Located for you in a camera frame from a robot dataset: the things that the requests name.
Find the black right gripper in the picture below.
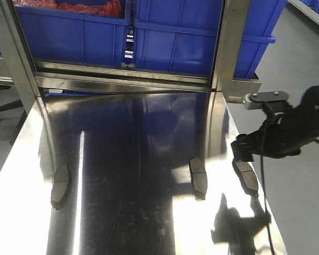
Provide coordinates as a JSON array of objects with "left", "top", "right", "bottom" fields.
[{"left": 231, "top": 111, "right": 318, "bottom": 162}]

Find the brake pad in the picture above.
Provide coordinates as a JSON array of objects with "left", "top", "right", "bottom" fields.
[
  {"left": 232, "top": 159, "right": 258, "bottom": 198},
  {"left": 189, "top": 157, "right": 208, "bottom": 200},
  {"left": 50, "top": 165, "right": 71, "bottom": 210}
]

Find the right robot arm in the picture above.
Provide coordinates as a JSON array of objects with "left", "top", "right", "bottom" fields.
[{"left": 231, "top": 86, "right": 319, "bottom": 162}]

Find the large blue crate upper right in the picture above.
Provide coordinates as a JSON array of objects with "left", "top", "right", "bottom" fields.
[{"left": 133, "top": 0, "right": 287, "bottom": 36}]

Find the large blue crate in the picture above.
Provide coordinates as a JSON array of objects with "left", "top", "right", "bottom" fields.
[
  {"left": 134, "top": 19, "right": 276, "bottom": 79},
  {"left": 133, "top": 0, "right": 287, "bottom": 36}
]

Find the metal shelving unit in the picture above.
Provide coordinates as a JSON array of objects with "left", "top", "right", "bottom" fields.
[{"left": 288, "top": 0, "right": 319, "bottom": 26}]

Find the large blue crate lower right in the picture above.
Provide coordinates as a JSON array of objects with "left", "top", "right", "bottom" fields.
[{"left": 134, "top": 19, "right": 276, "bottom": 79}]

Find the blue crate left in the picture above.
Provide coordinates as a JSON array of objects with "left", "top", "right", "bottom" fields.
[{"left": 15, "top": 1, "right": 132, "bottom": 67}]

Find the black camera cable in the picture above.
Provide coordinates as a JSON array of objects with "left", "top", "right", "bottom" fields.
[{"left": 258, "top": 100, "right": 277, "bottom": 255}]

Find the steel rack frame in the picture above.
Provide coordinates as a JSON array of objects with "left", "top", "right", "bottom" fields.
[{"left": 0, "top": 1, "right": 261, "bottom": 111}]

